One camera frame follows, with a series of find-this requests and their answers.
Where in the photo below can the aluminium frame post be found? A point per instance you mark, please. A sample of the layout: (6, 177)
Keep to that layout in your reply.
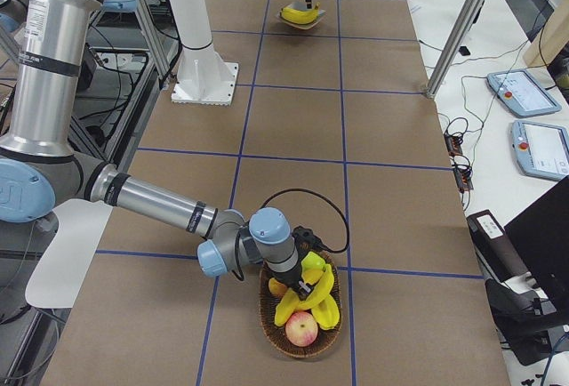
(460, 28)

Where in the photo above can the red pink apple near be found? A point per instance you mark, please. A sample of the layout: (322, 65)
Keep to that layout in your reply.
(301, 329)

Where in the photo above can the yellow banana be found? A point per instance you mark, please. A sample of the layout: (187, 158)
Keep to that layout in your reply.
(306, 19)
(289, 303)
(300, 14)
(322, 280)

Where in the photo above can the white chair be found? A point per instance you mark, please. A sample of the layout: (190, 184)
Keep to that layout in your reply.
(57, 279)

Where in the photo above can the black monitor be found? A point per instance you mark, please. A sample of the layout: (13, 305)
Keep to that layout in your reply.
(540, 236)

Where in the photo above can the teach pendant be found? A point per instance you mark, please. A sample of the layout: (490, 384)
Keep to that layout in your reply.
(522, 94)
(541, 150)

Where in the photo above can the red yellow mango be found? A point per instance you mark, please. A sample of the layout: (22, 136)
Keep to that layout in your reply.
(276, 288)

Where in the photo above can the green apple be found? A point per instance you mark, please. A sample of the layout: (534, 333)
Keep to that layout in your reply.
(313, 261)

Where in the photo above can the upper teach pendant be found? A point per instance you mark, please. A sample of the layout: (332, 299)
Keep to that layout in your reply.
(522, 94)

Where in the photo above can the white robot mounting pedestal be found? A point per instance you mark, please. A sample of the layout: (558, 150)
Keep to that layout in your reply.
(203, 77)

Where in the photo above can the yellow starfruit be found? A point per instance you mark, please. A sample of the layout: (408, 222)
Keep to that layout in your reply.
(326, 313)

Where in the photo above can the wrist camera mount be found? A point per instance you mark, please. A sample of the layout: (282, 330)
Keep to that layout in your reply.
(305, 240)

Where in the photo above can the small electronics board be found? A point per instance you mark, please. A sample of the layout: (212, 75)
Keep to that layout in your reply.
(461, 165)

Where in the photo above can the lower teach pendant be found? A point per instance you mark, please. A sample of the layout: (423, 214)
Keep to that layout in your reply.
(541, 150)

